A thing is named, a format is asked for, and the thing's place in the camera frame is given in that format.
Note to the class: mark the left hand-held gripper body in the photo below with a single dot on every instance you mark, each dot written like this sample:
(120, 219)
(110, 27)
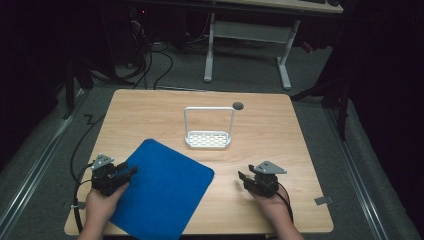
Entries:
(103, 176)

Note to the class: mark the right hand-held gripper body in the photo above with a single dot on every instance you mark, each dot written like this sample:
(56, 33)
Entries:
(265, 180)

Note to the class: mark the blue cloth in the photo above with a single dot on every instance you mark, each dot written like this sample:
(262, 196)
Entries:
(163, 190)

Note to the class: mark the person's right hand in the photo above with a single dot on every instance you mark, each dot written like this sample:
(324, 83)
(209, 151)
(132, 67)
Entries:
(271, 205)

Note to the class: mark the person's left hand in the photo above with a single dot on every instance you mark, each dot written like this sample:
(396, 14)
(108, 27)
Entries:
(101, 203)

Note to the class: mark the grey tape piece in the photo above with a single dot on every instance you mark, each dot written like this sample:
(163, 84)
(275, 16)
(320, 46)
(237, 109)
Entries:
(323, 200)

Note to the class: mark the round dark table grommet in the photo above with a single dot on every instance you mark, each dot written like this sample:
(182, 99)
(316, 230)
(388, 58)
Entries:
(238, 106)

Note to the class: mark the black stand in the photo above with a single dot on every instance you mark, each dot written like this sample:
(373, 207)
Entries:
(336, 96)
(71, 90)

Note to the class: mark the dark computer tower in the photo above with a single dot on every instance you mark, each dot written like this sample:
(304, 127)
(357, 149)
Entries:
(140, 33)

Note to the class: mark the light wooden desk top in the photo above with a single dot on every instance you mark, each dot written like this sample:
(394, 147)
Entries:
(283, 5)

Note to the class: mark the white metal desk frame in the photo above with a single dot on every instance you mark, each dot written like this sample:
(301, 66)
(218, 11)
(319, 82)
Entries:
(250, 31)

